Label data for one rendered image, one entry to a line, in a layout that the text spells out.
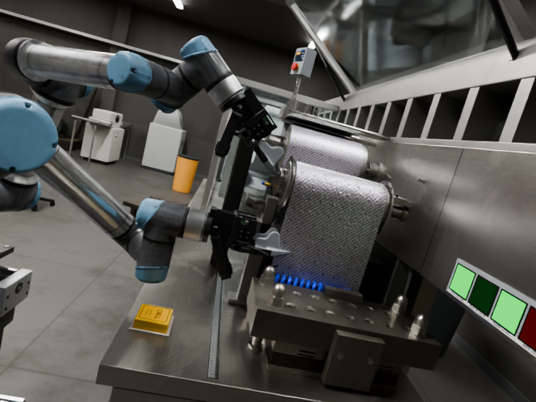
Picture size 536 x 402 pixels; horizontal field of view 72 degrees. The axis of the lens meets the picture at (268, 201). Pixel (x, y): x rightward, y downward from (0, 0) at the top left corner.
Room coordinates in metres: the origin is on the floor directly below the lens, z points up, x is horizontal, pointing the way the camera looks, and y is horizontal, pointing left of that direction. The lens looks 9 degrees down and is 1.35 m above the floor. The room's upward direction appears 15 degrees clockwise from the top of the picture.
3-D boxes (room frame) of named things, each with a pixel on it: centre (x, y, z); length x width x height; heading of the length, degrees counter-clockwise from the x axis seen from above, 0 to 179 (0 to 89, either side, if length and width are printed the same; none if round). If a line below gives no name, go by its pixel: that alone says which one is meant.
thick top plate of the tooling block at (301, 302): (0.78, -0.22, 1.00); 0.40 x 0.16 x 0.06; 98
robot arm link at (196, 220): (0.85, 0.15, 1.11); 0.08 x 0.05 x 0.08; 8
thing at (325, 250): (0.89, -0.17, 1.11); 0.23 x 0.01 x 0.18; 98
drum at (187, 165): (6.89, 1.64, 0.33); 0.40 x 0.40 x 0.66
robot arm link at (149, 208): (0.84, 0.23, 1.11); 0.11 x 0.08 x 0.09; 98
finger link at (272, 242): (0.86, -0.04, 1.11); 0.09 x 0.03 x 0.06; 97
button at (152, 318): (0.75, 0.17, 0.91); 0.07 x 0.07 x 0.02; 8
